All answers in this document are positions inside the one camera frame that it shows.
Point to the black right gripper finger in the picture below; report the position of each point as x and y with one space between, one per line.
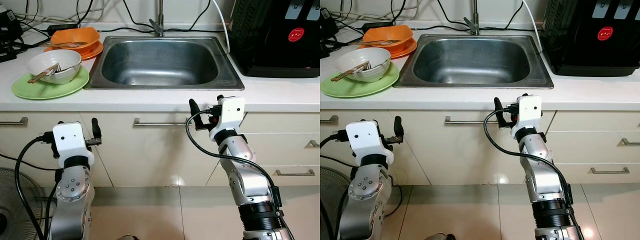
499 109
195 110

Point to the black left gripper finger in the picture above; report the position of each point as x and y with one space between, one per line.
398 127
96 129

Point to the metal fork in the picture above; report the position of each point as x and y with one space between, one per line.
372 66
64 69

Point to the green plate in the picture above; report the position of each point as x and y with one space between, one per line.
340 90
30 90

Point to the white bowl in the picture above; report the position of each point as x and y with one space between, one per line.
40 62
350 59

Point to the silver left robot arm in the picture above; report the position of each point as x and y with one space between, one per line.
72 200
362 200

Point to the white kitchen cabinet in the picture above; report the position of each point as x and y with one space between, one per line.
150 150
450 150

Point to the stainless steel sink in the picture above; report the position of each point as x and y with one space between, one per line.
475 62
160 65

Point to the orange plate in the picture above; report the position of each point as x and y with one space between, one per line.
410 49
96 52

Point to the metal spoon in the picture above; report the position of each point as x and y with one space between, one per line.
70 44
385 41

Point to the metal faucet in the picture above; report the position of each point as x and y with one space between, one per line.
159 22
473 22

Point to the orange bowl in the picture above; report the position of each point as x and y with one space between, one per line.
387 34
75 36

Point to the black countertop appliance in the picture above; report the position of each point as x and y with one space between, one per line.
585 50
270 50

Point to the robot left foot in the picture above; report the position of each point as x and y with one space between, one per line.
127 238
444 237

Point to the black power adapter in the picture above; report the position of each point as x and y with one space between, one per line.
62 27
374 25

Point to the black charger box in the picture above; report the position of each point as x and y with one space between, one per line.
327 22
10 25

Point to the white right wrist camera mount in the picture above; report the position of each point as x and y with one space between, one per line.
232 112
530 110

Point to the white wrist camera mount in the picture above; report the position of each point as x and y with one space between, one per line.
232 112
530 110
365 137
70 140

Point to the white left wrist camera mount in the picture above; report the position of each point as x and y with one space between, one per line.
70 140
365 137

